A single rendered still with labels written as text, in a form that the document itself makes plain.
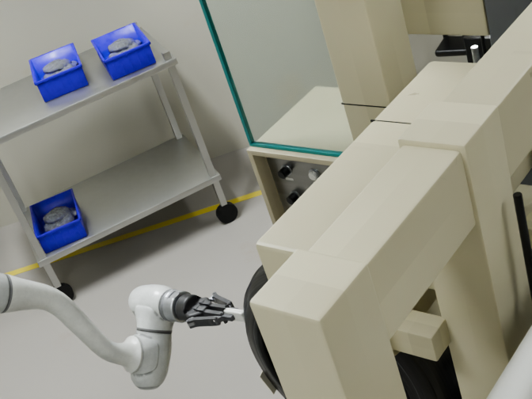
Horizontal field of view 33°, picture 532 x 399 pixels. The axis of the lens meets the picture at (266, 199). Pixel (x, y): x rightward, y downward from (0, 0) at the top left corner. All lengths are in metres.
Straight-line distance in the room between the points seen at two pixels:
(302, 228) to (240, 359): 2.61
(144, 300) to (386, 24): 1.09
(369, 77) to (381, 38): 0.09
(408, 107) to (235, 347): 2.54
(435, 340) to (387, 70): 0.79
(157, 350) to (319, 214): 1.19
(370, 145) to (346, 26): 0.40
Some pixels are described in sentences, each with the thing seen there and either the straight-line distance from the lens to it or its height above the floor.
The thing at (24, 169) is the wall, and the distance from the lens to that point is 5.65.
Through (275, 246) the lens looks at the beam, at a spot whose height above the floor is 1.78.
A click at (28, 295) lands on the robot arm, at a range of 2.38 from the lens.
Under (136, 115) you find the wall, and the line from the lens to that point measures 5.45.
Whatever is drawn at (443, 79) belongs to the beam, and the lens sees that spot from 1.78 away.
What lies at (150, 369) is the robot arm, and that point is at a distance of 2.58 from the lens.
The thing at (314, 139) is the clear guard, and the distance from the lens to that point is 2.67.
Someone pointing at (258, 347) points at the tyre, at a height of 1.20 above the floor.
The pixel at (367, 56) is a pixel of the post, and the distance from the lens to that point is 1.97.
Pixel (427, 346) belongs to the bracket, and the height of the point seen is 1.67.
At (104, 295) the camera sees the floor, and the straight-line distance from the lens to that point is 4.79.
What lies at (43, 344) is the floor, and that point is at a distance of 4.68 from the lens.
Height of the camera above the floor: 2.60
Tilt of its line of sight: 31 degrees down
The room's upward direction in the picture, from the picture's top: 19 degrees counter-clockwise
